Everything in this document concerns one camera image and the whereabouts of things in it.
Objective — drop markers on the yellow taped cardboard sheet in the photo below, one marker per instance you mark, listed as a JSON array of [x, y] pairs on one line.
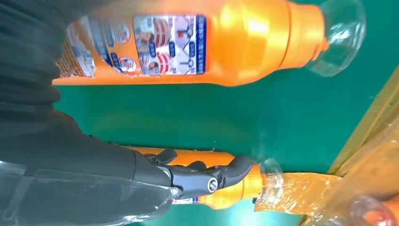
[[374, 156]]

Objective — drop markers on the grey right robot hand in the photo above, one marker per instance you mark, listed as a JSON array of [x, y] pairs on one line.
[[78, 174]]

